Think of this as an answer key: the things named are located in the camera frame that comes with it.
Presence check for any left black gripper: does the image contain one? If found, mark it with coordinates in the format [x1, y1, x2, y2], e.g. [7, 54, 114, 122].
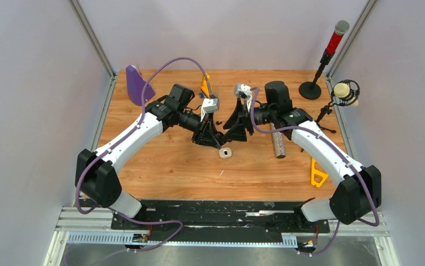
[178, 108, 222, 150]

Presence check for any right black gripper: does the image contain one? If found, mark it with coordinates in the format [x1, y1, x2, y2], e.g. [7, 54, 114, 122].
[222, 98, 276, 141]

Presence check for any white earbud charging case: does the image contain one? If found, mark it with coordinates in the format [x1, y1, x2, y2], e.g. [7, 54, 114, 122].
[219, 147, 232, 158]

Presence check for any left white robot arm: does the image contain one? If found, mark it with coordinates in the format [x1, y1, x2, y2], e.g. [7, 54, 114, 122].
[75, 84, 223, 229]

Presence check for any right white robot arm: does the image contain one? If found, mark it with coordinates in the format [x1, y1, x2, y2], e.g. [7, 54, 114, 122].
[225, 81, 381, 232]

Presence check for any yellow blue toy car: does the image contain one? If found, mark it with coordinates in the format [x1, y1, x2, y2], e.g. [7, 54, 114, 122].
[199, 74, 210, 99]

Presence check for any glitter silver microphone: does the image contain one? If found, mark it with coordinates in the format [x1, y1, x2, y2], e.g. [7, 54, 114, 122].
[272, 132, 286, 159]

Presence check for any red microphone on stand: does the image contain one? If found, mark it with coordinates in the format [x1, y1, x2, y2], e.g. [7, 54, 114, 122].
[299, 20, 350, 100]

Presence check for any purple plastic wedge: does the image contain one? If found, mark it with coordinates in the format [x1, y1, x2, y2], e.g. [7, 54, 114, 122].
[125, 65, 156, 106]

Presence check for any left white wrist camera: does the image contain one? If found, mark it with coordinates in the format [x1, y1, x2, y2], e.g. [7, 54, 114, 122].
[201, 98, 219, 114]

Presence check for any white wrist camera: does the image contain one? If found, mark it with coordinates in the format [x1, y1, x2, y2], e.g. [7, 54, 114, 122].
[234, 84, 252, 99]
[201, 98, 219, 114]

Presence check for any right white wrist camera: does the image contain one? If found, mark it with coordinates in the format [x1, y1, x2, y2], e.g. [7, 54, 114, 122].
[234, 84, 252, 99]

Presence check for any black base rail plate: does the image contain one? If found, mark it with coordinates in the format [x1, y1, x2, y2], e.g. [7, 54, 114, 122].
[109, 199, 331, 243]

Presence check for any yellow plastic handle tool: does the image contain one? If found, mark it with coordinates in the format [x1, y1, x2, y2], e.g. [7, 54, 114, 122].
[310, 157, 329, 188]

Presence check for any beige microphone shock mount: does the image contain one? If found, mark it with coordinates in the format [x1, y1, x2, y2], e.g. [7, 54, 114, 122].
[315, 79, 361, 135]

